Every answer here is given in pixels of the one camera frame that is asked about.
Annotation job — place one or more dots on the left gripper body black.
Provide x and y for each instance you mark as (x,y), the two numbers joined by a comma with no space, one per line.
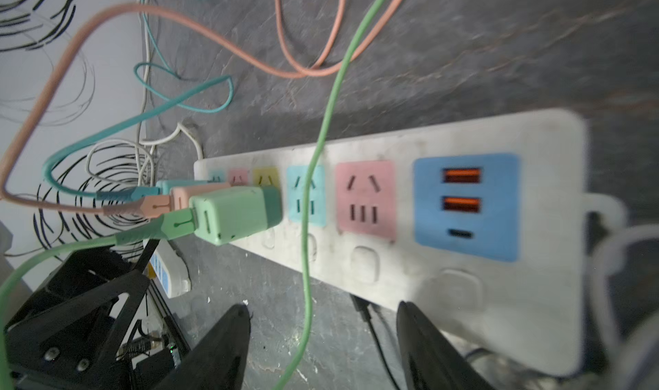
(68,333)

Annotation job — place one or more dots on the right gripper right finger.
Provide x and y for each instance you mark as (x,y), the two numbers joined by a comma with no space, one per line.
(429,360)

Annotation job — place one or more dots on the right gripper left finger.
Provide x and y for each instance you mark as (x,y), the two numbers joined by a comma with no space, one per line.
(219,359)

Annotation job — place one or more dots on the light green charger plug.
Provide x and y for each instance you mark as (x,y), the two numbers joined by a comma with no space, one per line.
(234,213)

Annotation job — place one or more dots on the white multicolour power strip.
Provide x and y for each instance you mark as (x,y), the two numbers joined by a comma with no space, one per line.
(481,224)

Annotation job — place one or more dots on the pink charger plug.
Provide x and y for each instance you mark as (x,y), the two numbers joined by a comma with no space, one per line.
(180,196)

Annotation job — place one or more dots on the teal charger plug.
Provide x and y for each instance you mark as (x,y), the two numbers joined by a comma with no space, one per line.
(166,186)

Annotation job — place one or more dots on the white blue power strip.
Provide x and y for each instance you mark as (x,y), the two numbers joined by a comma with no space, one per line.
(171,270)

